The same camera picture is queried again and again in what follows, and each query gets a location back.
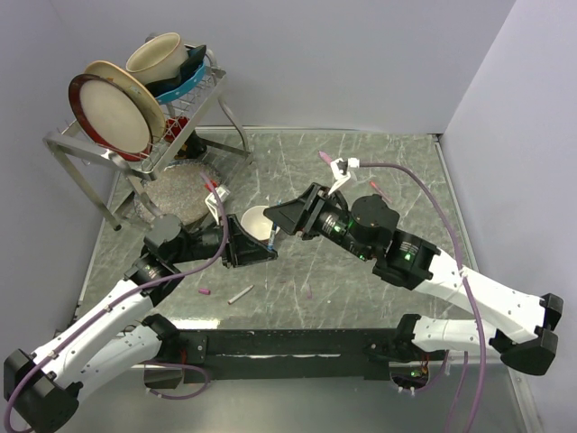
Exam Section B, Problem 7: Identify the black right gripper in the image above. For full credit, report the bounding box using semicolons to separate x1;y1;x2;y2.
262;180;373;261

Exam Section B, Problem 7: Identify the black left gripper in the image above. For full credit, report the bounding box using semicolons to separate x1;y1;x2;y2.
169;214;277;268

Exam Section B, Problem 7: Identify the blue pen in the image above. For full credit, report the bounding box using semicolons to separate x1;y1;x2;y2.
267;223;278;252

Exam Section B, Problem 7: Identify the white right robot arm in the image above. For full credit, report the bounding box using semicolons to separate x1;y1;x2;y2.
263;183;563;376

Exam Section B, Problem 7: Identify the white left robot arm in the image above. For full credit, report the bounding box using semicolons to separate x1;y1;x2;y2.
4;215;278;432

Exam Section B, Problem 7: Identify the white pen red cap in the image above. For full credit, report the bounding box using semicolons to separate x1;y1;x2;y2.
227;285;254;305

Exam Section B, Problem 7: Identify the red crayon pen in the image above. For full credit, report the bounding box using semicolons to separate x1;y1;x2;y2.
369;180;392;204

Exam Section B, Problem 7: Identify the white paper cup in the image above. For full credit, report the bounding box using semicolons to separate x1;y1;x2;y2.
241;206;279;243

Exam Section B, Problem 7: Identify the glass textured plate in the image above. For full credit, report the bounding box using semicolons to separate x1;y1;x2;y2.
142;160;222;226

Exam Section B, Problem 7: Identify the steel dish rack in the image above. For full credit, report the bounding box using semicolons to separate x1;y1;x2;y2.
43;48;253;230

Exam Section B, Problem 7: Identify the red object in rack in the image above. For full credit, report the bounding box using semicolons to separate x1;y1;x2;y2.
163;116;188;143

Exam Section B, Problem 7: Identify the blue rimmed dish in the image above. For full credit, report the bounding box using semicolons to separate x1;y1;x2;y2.
145;45;207;105

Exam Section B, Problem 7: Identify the red rimmed white plate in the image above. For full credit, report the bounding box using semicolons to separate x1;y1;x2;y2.
68;74;152;161

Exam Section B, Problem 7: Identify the beige plate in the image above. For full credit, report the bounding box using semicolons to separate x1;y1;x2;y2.
85;60;166;143

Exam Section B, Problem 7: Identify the cream ceramic bowl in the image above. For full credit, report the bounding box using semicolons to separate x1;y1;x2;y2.
125;32;188;85

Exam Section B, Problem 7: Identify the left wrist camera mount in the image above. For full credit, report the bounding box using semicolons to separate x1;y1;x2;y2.
201;175;232;217

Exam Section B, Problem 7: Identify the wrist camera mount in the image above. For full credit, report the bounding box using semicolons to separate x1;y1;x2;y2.
201;175;232;217
328;158;360;196

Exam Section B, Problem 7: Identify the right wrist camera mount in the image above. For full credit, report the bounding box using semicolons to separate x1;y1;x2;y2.
328;158;360;196

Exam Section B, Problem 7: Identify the black base frame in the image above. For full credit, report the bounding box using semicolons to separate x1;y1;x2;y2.
142;327;443;390

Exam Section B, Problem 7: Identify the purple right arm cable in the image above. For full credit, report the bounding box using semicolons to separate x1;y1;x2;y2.
358;161;488;433

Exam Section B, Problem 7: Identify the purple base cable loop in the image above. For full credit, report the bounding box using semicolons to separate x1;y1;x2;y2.
146;364;213;401

